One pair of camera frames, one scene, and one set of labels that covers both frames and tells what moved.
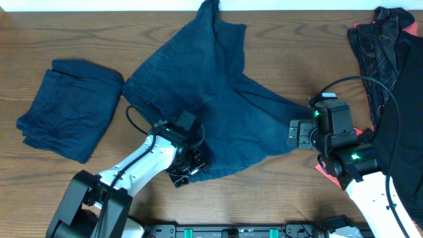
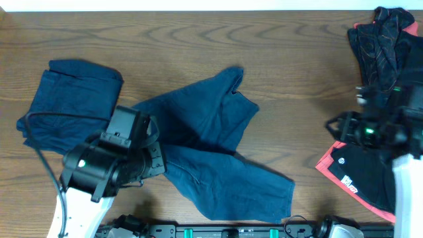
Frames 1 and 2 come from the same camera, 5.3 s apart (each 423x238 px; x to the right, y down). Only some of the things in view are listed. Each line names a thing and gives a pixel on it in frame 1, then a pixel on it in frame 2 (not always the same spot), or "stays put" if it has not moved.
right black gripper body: (305, 129) to (350, 128)
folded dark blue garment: (71, 110) stays put
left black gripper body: (190, 166) to (157, 158)
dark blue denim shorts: (199, 67) to (199, 127)
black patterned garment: (376, 47) stays put
